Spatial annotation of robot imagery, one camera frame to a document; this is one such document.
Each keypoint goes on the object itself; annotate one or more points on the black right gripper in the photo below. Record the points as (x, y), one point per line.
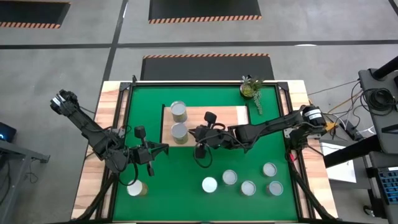
(217, 138)

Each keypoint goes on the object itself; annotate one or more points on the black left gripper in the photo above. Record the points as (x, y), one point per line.
(141, 155)

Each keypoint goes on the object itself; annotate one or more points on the pears labelled can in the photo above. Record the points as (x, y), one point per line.
(179, 130)

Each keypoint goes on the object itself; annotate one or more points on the cherries labelled can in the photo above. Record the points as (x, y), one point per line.
(178, 109)

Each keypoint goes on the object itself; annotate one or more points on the pineapple labelled can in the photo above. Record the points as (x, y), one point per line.
(134, 188)

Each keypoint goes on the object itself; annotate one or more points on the peas labelled can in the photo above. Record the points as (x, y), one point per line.
(209, 184)

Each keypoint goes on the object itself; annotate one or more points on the mixed fruit labelled can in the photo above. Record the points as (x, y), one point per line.
(229, 177)

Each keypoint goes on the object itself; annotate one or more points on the silver can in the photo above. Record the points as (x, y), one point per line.
(248, 188)

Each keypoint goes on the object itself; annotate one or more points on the short yellow green can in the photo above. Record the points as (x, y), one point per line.
(269, 169)

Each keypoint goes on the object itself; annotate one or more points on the pink and blue can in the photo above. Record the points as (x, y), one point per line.
(275, 188)

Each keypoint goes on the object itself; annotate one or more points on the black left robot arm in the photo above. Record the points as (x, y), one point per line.
(93, 137)

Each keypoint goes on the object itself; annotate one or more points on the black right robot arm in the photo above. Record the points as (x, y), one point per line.
(264, 127)

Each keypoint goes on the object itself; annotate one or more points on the wooden shelf black metal legs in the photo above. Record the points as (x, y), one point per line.
(230, 115)

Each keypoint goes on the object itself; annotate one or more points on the green table mat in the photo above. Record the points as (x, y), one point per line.
(174, 193)

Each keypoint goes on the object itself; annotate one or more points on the potted succulent plant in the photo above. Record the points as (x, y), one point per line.
(247, 90)

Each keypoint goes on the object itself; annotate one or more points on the grey metal side table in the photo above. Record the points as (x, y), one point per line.
(15, 151)

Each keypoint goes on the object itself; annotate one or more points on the white paper sheet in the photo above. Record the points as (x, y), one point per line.
(340, 168)

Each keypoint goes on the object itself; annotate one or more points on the black device blue light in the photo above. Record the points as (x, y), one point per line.
(7, 132)

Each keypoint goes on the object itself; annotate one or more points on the black power strip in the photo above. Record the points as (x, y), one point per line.
(349, 127)

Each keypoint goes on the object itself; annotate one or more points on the black metal stand beam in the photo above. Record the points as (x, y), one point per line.
(357, 151)

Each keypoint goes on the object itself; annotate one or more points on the grey equipment cart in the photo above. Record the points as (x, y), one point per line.
(373, 124)

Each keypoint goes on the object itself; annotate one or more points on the blue keyboard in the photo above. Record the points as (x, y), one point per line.
(390, 186)

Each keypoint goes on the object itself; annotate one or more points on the black aluminium table frame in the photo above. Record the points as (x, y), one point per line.
(125, 86)

